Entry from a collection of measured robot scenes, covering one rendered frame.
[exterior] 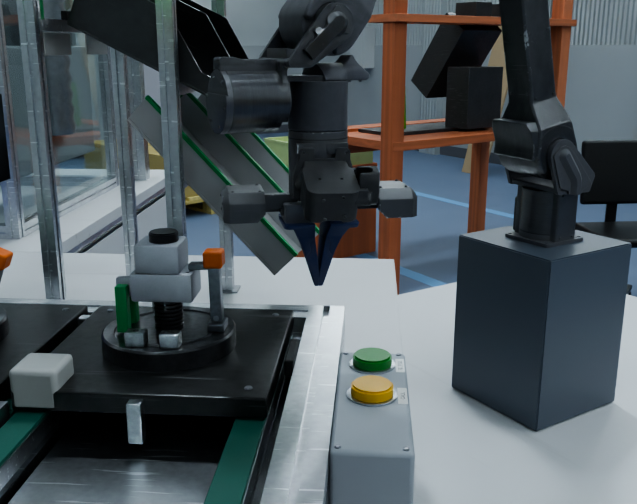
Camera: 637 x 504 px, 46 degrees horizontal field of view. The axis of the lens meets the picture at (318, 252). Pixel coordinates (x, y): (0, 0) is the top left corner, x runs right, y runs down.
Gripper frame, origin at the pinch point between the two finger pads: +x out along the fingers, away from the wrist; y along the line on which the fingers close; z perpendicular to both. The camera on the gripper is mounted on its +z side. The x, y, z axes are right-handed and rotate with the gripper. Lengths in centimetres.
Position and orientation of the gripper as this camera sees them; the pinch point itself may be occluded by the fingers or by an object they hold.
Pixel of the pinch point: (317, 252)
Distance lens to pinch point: 75.5
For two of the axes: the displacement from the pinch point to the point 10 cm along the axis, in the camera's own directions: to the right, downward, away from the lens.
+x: 0.0, 9.7, 2.6
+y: 9.9, -0.4, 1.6
